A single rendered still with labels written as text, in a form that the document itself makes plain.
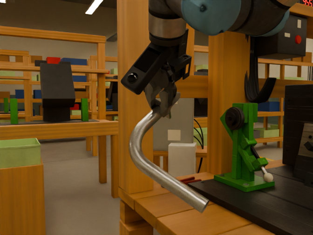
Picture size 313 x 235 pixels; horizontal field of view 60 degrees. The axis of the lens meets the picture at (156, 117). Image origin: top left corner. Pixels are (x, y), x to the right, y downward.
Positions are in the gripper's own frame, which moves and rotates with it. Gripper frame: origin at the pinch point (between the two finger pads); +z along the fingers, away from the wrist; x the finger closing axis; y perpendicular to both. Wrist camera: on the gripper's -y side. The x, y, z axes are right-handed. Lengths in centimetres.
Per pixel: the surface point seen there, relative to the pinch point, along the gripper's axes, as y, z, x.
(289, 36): 67, 1, -6
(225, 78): 43.1, 13.5, 3.9
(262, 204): 10.2, 21.5, -30.4
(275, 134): 473, 403, 49
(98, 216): 23, 213, 93
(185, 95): 31.4, 20.2, 13.0
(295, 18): 73, -4, -4
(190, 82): 35.7, 16.9, 14.3
